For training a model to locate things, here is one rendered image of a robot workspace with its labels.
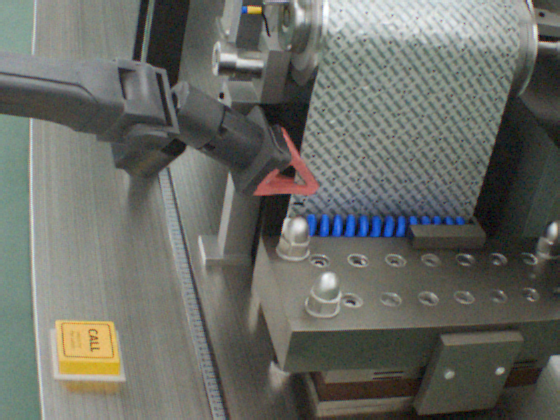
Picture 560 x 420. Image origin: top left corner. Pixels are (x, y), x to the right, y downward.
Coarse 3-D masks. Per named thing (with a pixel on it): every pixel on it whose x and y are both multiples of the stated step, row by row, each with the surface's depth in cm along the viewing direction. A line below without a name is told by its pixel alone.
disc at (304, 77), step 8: (320, 0) 107; (320, 8) 107; (320, 16) 107; (320, 24) 107; (320, 32) 107; (320, 40) 107; (320, 48) 107; (312, 56) 110; (320, 56) 108; (312, 64) 109; (296, 72) 115; (304, 72) 112; (312, 72) 110; (296, 80) 115; (304, 80) 112
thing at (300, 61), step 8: (312, 0) 109; (512, 0) 116; (312, 8) 109; (520, 8) 115; (312, 16) 109; (520, 16) 114; (312, 24) 109; (520, 24) 114; (312, 32) 109; (520, 32) 114; (312, 40) 109; (520, 40) 114; (312, 48) 109; (520, 48) 114; (296, 56) 114; (304, 56) 111; (520, 56) 115; (296, 64) 114; (304, 64) 111; (520, 64) 115; (520, 72) 116; (512, 80) 117
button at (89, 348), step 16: (64, 336) 112; (80, 336) 112; (96, 336) 113; (112, 336) 113; (64, 352) 109; (80, 352) 110; (96, 352) 110; (112, 352) 111; (64, 368) 109; (80, 368) 109; (96, 368) 110; (112, 368) 110
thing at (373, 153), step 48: (336, 96) 112; (384, 96) 113; (432, 96) 115; (336, 144) 116; (384, 144) 117; (432, 144) 119; (480, 144) 120; (336, 192) 120; (384, 192) 121; (432, 192) 123
